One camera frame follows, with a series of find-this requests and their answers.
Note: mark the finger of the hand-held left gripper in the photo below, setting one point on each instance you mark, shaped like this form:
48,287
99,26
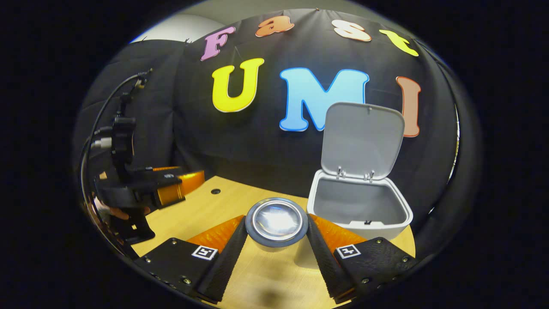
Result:
170,195
191,181

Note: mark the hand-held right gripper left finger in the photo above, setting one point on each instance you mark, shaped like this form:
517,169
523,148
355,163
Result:
225,266

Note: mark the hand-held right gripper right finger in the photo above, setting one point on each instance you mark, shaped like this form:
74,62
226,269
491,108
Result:
328,266

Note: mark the silver pop can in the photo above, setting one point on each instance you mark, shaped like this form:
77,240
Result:
276,221

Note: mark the white desktop garbage bin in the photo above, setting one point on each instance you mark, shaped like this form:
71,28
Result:
362,141

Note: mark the wooden desktop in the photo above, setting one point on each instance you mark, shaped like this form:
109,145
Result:
214,206

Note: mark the black backdrop cloth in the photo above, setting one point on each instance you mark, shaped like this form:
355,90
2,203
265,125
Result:
240,150

